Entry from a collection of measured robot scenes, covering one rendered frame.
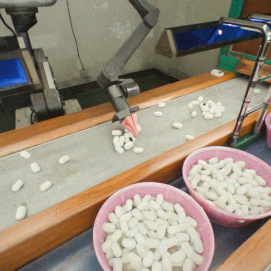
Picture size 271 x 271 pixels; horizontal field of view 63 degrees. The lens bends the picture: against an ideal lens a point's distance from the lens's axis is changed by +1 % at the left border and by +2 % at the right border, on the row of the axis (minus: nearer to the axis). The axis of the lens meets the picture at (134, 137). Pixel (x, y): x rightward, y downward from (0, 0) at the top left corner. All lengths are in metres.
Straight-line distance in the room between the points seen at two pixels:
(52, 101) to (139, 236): 0.73
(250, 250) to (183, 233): 0.14
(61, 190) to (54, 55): 2.27
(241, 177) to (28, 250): 0.59
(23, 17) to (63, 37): 1.59
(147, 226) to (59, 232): 0.21
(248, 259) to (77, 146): 0.59
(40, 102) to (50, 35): 1.75
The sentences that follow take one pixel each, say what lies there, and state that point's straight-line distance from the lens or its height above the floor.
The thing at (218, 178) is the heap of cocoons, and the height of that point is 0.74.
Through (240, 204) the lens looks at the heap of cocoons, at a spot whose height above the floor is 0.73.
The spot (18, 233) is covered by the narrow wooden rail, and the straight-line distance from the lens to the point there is 0.59.
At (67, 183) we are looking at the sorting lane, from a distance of 0.68.
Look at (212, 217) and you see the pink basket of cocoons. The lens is 0.66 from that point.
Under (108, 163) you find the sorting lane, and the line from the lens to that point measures 0.72.
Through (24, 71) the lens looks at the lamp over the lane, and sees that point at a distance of 0.49.
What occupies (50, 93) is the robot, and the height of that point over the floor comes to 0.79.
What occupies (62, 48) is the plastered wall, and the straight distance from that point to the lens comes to 2.82.
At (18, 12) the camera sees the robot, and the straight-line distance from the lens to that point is 1.22.
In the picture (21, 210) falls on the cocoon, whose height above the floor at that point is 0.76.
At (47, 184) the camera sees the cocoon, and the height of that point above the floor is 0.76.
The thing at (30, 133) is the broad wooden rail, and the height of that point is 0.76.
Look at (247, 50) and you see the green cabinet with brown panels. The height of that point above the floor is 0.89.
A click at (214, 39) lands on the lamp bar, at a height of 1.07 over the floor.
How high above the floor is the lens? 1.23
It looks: 36 degrees down
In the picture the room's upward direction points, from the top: straight up
